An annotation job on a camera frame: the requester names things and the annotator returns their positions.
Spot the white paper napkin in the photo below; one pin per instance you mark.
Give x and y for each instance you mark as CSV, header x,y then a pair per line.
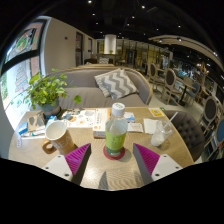
x,y
149,126

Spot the blue white flat card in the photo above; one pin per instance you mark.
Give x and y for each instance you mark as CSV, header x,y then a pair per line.
x,y
22,128

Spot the group of ceiling lights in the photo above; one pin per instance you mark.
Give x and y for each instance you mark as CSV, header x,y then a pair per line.
x,y
143,6

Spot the small blue white carton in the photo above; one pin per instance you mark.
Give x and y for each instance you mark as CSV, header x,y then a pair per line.
x,y
50,120

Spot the flat round red coaster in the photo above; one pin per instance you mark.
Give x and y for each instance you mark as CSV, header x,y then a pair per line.
x,y
106,155

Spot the grey white chevron cushion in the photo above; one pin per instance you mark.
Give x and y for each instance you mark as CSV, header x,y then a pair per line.
x,y
116,83

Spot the clear bottle with green label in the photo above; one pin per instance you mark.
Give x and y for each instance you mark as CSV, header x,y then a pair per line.
x,y
115,138

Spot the group of round-backed chairs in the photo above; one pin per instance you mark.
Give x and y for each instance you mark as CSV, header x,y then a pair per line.
x,y
210,106

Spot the tan mug with white inside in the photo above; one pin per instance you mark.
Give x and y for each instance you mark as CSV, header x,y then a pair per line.
x,y
61,140

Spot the green potted plant, blue pot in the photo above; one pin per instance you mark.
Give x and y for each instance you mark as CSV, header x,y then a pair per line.
x,y
46,90

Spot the printed paper leaflet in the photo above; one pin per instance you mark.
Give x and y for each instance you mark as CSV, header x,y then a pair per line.
x,y
80,118

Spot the clear plastic cup with straw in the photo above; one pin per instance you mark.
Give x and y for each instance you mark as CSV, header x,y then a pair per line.
x,y
160,135

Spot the white round pillar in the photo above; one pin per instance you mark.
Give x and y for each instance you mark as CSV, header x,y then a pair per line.
x,y
110,43

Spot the grey curved sofa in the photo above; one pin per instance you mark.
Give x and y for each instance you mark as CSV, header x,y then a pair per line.
x,y
83,96

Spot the yellow square card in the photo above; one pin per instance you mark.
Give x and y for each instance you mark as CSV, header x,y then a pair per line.
x,y
156,112

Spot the brown cardboard card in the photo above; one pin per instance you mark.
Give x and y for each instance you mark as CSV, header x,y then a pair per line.
x,y
35,122

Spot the small white printed card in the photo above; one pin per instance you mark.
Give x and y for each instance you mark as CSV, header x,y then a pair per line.
x,y
135,127

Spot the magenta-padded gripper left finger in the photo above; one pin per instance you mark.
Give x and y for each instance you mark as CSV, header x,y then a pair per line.
x,y
60,165

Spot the window with festive decorations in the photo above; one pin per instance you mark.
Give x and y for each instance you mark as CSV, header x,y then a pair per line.
x,y
20,76

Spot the white paper sachet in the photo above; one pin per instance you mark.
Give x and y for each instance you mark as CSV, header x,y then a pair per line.
x,y
33,133

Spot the grey tufted chair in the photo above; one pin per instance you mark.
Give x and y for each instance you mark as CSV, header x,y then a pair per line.
x,y
186,133

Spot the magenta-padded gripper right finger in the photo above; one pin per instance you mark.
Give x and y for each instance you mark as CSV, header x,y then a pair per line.
x,y
165,165

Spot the white pill blister pack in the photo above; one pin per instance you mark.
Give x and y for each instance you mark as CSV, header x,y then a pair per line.
x,y
19,141

